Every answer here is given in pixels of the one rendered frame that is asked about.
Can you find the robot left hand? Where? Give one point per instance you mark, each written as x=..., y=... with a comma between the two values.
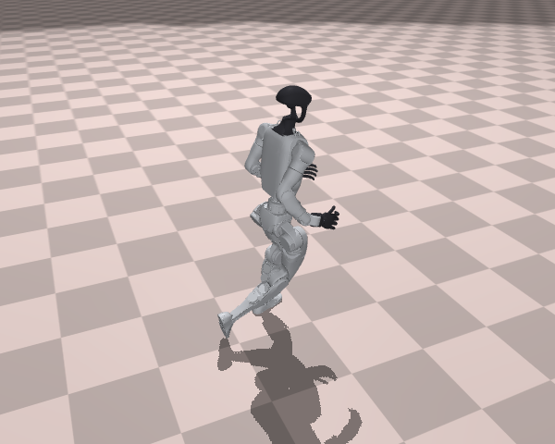
x=310, y=172

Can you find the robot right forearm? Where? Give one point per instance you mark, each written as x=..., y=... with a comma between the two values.
x=294, y=208

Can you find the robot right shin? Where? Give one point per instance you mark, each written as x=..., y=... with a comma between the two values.
x=262, y=294

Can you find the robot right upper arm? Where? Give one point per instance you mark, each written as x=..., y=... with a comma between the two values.
x=302, y=157

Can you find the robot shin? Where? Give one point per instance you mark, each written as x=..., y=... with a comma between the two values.
x=262, y=294
x=267, y=267

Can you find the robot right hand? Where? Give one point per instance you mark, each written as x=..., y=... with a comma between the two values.
x=328, y=219

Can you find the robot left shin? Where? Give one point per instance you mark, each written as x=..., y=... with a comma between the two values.
x=267, y=267

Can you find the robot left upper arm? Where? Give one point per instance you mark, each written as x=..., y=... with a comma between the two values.
x=252, y=163

